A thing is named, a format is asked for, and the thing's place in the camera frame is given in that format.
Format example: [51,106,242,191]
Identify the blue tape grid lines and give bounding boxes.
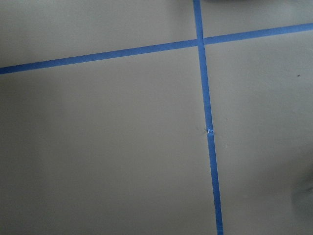
[0,0,313,235]

